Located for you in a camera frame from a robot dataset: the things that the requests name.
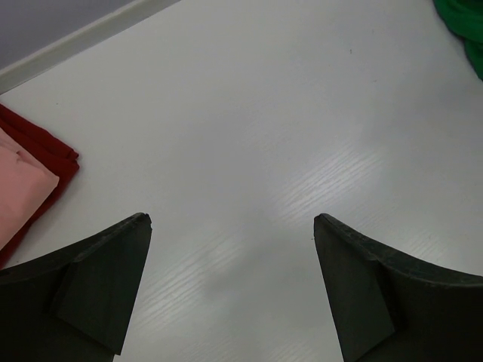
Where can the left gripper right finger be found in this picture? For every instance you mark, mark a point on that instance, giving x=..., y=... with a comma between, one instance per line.
x=390, y=306

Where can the pink folded t shirt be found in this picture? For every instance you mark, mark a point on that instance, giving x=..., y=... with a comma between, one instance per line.
x=25, y=185

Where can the dark red folded t shirt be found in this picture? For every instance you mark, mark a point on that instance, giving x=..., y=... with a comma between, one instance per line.
x=58, y=157

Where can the green t shirt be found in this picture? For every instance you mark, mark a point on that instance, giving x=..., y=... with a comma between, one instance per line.
x=464, y=19

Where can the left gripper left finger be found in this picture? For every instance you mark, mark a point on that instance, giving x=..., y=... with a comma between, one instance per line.
x=75, y=304

